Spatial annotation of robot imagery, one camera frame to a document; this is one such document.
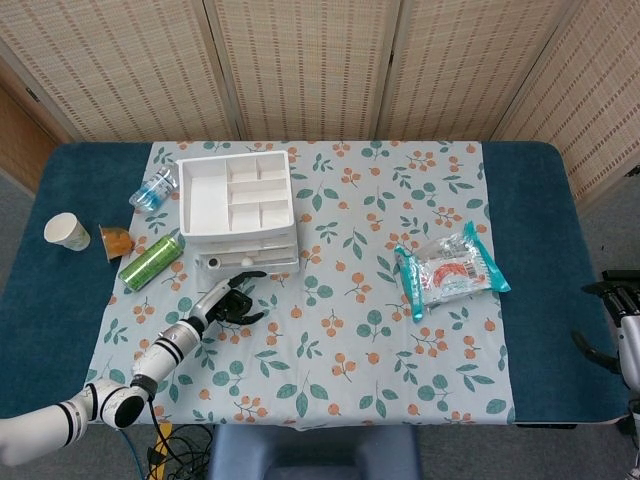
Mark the teal table cover cloth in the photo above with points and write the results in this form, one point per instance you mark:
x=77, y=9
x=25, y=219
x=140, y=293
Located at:
x=550, y=250

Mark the clear plastic water bottle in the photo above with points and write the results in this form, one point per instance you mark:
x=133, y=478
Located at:
x=152, y=192

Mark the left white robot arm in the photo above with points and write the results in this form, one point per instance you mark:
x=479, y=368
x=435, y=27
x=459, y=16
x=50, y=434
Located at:
x=160, y=350

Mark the white plastic drawer organizer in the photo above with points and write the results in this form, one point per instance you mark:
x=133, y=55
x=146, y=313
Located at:
x=205, y=205

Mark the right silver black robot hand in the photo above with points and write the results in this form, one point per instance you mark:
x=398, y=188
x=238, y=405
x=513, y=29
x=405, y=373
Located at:
x=630, y=345

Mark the teal clear snack bag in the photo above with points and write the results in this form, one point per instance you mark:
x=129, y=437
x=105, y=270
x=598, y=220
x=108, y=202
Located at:
x=450, y=272

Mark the green drink can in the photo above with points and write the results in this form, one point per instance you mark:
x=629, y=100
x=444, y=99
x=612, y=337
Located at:
x=150, y=262

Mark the orange fruit jelly cup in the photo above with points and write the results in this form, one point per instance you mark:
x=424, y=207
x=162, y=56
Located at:
x=119, y=242

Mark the black floor device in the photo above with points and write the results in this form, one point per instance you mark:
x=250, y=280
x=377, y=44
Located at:
x=622, y=276

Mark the woven bamboo folding screen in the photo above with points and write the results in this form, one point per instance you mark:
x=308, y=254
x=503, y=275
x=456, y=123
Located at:
x=310, y=65

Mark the small dark round item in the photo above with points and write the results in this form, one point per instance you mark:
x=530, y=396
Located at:
x=214, y=262

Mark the brown wooden door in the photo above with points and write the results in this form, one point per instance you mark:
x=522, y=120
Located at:
x=22, y=145

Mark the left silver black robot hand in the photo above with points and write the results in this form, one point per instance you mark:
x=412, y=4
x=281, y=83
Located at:
x=212, y=297

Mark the floral leaf fruit tablecloth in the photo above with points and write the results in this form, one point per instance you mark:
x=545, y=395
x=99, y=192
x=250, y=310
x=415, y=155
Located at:
x=350, y=350

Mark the white paper cup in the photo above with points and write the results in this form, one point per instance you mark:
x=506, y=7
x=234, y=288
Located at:
x=65, y=232

